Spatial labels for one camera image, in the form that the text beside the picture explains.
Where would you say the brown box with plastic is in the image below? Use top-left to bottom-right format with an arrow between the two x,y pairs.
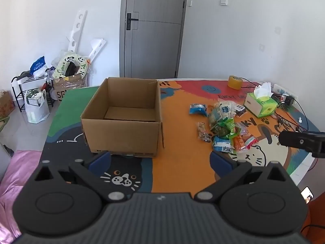
0,90 -> 15,118

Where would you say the orange cloth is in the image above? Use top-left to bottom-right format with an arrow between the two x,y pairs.
300,200 -> 325,244

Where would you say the white bracket board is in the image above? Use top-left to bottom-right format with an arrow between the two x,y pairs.
87,38 -> 106,64

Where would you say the white power strip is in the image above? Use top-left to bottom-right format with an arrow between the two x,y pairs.
273,83 -> 298,100

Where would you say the white cake snack packet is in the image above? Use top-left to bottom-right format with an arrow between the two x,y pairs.
209,101 -> 237,127

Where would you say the blue plastic bag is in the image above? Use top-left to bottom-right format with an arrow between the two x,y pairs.
30,56 -> 47,75

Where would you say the smartphone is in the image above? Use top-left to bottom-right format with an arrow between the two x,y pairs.
301,186 -> 314,204

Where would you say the dark green snack packet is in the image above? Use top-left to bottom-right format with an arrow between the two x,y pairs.
209,122 -> 230,139

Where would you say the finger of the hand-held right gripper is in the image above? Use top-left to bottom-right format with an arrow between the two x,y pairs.
279,130 -> 325,158

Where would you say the green tissue box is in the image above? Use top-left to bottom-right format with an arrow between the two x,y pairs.
243,82 -> 279,119

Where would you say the blue white snack packet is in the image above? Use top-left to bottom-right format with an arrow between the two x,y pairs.
212,136 -> 234,155

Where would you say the red white snack packet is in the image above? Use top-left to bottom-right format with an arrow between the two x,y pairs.
243,136 -> 260,150

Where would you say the grey door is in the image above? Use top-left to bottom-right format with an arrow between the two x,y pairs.
119,0 -> 189,79

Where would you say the colourful cartoon table mat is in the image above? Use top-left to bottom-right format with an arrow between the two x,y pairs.
41,78 -> 319,194

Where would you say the pink blanket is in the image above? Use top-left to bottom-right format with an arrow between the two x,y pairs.
0,150 -> 43,242

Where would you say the orange snack packet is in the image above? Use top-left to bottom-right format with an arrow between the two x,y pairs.
233,134 -> 246,152

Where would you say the grey sofa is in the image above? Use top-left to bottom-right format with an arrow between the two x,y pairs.
0,142 -> 15,181

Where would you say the panda print seat ring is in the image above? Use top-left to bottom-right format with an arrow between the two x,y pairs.
52,52 -> 88,80

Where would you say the black shoe rack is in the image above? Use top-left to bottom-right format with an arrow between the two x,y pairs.
11,69 -> 55,113

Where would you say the tall white perforated board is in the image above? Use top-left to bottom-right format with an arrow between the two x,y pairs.
67,9 -> 87,57

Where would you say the brown bar clear packet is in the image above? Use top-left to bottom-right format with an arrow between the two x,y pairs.
196,122 -> 212,142

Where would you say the taped brown cardboard box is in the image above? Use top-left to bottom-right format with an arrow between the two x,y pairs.
52,75 -> 87,102

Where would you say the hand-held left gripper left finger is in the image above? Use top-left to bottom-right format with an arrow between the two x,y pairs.
33,150 -> 127,203

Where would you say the white shopping bag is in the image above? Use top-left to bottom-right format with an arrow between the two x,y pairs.
25,88 -> 51,124

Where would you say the yellow tape roll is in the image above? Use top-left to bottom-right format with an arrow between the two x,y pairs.
227,75 -> 244,90

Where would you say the blue silver snack packet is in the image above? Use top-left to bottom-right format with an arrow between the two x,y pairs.
188,104 -> 208,115

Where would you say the black door handle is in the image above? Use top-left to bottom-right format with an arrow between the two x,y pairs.
126,13 -> 140,30

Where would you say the long black cable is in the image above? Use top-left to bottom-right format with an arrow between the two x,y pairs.
239,77 -> 310,132

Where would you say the green cartoon floor rug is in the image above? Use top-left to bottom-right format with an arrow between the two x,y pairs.
0,115 -> 11,133

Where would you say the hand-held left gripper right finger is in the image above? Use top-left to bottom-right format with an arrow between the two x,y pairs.
194,150 -> 288,202

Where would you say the bright green snack packet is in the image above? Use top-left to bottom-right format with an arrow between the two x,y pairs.
216,118 -> 242,140

